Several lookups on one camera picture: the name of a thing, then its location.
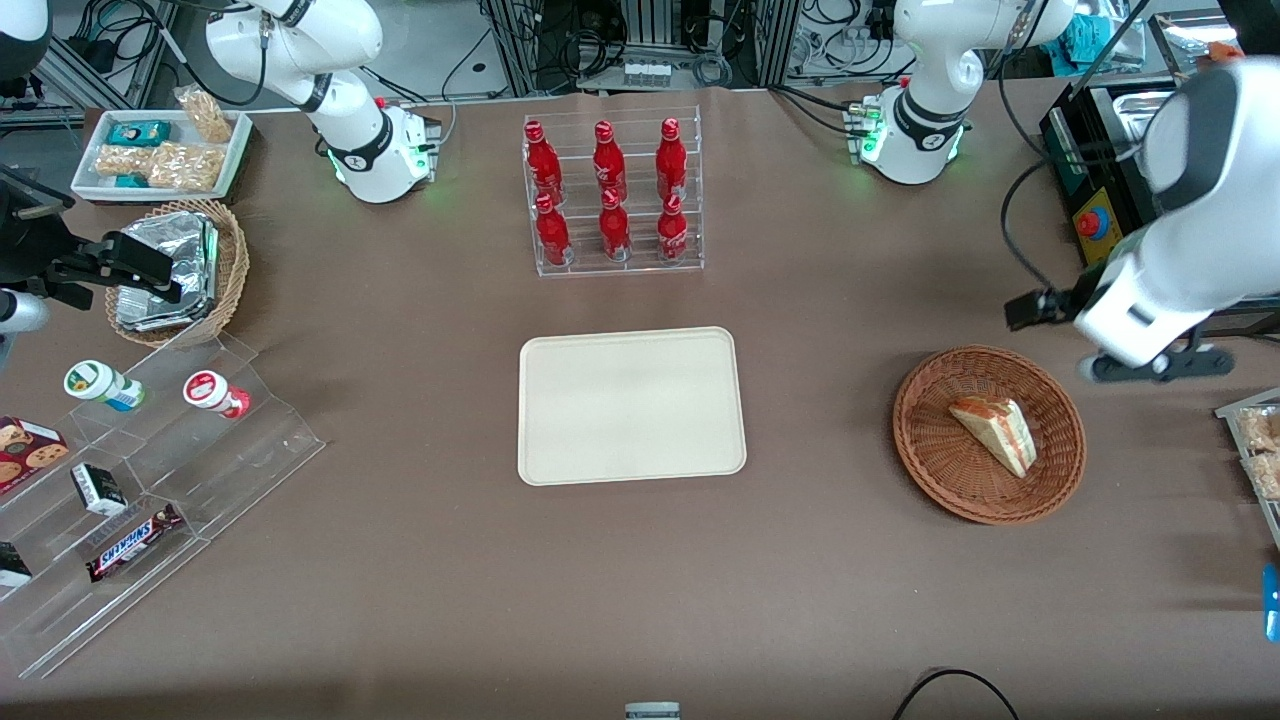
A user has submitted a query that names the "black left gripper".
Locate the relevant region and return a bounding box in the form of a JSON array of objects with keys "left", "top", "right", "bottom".
[{"left": 1005, "top": 286, "right": 1079, "bottom": 332}]

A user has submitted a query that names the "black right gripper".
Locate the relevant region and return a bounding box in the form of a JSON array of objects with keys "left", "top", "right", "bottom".
[{"left": 0, "top": 166, "right": 187, "bottom": 305}]

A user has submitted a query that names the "triangular sandwich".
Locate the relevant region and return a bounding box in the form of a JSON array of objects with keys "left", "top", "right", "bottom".
[{"left": 948, "top": 396, "right": 1038, "bottom": 479}]

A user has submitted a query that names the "deep light wicker basket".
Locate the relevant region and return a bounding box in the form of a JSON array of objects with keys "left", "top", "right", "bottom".
[{"left": 105, "top": 198, "right": 251, "bottom": 349}]

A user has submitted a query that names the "white rectangular snack tray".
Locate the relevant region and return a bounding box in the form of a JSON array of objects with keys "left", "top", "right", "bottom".
[{"left": 70, "top": 108, "right": 253, "bottom": 204}]

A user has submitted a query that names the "flat brown wicker basket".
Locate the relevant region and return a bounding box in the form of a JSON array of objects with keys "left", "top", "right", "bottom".
[{"left": 892, "top": 345, "right": 1087, "bottom": 526}]

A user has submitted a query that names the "clear acrylic snack tray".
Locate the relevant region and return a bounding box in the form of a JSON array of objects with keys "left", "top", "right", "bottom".
[{"left": 1215, "top": 388, "right": 1280, "bottom": 551}]

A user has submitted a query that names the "cream plastic tray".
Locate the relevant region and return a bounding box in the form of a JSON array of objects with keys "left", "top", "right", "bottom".
[{"left": 518, "top": 326, "right": 748, "bottom": 487}]

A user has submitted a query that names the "foil wrapped package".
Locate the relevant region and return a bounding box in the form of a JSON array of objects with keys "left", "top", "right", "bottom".
[
  {"left": 128, "top": 212, "right": 219, "bottom": 311},
  {"left": 115, "top": 288, "right": 206, "bottom": 333}
]

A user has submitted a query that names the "clear bag of crackers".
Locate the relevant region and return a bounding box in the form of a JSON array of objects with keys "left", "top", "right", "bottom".
[
  {"left": 148, "top": 142, "right": 227, "bottom": 193},
  {"left": 95, "top": 145, "right": 153, "bottom": 182},
  {"left": 175, "top": 85, "right": 233, "bottom": 144}
]

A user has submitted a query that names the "green lid yogurt cup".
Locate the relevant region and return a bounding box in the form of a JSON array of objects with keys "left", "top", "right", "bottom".
[{"left": 64, "top": 360, "right": 145, "bottom": 413}]

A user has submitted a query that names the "red lid yogurt cup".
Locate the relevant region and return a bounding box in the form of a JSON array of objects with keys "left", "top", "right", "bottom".
[{"left": 183, "top": 370, "right": 251, "bottom": 420}]

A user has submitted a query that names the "teal snack box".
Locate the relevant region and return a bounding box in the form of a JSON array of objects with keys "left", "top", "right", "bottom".
[{"left": 107, "top": 120, "right": 173, "bottom": 148}]

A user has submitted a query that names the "black food warmer cabinet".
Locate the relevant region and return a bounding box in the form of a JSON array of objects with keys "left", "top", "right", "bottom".
[{"left": 1038, "top": 78, "right": 1181, "bottom": 269}]

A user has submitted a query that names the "clear acrylic stepped shelf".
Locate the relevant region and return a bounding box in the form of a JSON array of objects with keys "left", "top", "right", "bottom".
[{"left": 0, "top": 330, "right": 326, "bottom": 681}]

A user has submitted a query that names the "red cookie box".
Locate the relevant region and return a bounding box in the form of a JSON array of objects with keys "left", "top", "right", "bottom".
[{"left": 0, "top": 415, "right": 71, "bottom": 496}]

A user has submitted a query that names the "small black white box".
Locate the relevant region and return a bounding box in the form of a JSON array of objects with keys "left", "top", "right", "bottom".
[{"left": 70, "top": 463, "right": 129, "bottom": 517}]

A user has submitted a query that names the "steel warmer pan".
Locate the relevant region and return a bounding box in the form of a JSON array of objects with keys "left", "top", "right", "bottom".
[{"left": 1113, "top": 90, "right": 1179, "bottom": 129}]

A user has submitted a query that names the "snickers chocolate bar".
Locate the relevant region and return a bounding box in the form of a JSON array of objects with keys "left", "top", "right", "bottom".
[{"left": 85, "top": 503, "right": 184, "bottom": 584}]

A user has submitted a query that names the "teal plastic bag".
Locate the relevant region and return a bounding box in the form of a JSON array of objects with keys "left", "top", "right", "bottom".
[{"left": 1060, "top": 15, "right": 1137, "bottom": 66}]

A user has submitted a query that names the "red cola bottle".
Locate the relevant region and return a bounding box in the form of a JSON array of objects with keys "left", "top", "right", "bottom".
[
  {"left": 655, "top": 118, "right": 690, "bottom": 201},
  {"left": 598, "top": 188, "right": 633, "bottom": 263},
  {"left": 656, "top": 193, "right": 691, "bottom": 266},
  {"left": 534, "top": 193, "right": 573, "bottom": 268},
  {"left": 524, "top": 120, "right": 564, "bottom": 203},
  {"left": 592, "top": 120, "right": 627, "bottom": 197}
]

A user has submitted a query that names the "clear acrylic bottle rack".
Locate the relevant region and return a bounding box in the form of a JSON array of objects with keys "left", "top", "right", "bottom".
[{"left": 522, "top": 105, "right": 705, "bottom": 279}]

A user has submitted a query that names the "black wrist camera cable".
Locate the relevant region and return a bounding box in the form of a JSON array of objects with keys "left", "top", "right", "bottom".
[{"left": 998, "top": 150, "right": 1151, "bottom": 296}]

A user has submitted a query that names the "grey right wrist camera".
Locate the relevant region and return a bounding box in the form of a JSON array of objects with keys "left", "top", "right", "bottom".
[{"left": 0, "top": 288, "right": 49, "bottom": 334}]

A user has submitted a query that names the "black loose cable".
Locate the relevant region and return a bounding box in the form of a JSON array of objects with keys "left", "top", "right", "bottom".
[{"left": 892, "top": 668, "right": 1019, "bottom": 720}]

